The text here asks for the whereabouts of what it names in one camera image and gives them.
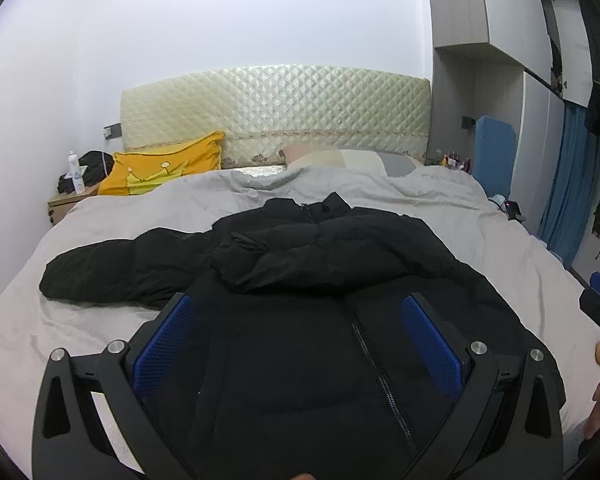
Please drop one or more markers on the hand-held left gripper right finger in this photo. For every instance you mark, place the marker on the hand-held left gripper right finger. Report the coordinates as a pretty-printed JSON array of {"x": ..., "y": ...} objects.
[{"x": 432, "y": 345}]

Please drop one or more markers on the pink grey patchwork pillow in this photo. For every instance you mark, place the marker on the pink grey patchwork pillow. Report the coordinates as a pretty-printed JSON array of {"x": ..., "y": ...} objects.
[{"x": 350, "y": 159}]

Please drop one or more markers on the white wardrobe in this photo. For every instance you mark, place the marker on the white wardrobe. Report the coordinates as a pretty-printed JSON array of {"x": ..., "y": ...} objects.
[{"x": 505, "y": 10}]

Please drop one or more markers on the cream quilted headboard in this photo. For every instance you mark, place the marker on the cream quilted headboard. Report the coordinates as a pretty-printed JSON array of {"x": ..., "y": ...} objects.
[{"x": 280, "y": 110}]

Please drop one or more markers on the blue padded board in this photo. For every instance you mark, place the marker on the blue padded board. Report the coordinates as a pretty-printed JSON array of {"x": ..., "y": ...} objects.
[{"x": 495, "y": 155}]

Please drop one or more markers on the grey wall socket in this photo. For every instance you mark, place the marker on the grey wall socket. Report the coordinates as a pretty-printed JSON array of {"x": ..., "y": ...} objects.
[
  {"x": 467, "y": 122},
  {"x": 112, "y": 131}
]

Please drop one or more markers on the yellow pillow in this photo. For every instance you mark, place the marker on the yellow pillow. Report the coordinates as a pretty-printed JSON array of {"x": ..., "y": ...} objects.
[{"x": 155, "y": 165}]

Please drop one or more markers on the black puffer jacket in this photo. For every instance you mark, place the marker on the black puffer jacket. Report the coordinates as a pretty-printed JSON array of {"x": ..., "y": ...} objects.
[{"x": 290, "y": 340}]

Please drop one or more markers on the white spray bottle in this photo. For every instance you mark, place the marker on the white spray bottle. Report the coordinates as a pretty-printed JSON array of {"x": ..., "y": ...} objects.
[{"x": 76, "y": 175}]

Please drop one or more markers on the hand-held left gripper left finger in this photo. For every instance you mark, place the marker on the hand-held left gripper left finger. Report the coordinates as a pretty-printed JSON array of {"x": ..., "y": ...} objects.
[{"x": 164, "y": 347}]

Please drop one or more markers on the black bag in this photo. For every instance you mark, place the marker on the black bag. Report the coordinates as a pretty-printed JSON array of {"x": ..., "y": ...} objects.
[{"x": 97, "y": 167}]

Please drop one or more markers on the group of colourful small bottles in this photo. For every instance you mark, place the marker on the group of colourful small bottles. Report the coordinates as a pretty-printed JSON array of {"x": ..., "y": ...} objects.
[{"x": 452, "y": 161}]

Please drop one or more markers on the black small device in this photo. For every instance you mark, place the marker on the black small device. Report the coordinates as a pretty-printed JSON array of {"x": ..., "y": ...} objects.
[{"x": 516, "y": 211}]

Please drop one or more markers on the wooden nightstand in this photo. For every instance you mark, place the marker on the wooden nightstand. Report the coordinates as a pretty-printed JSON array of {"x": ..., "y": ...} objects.
[{"x": 62, "y": 207}]

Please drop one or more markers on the grey bed blanket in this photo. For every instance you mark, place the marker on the grey bed blanket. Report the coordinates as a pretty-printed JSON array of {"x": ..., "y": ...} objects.
[{"x": 80, "y": 320}]

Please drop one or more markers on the blue curtain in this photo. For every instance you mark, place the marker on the blue curtain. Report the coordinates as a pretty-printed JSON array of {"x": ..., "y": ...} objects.
[{"x": 570, "y": 180}]

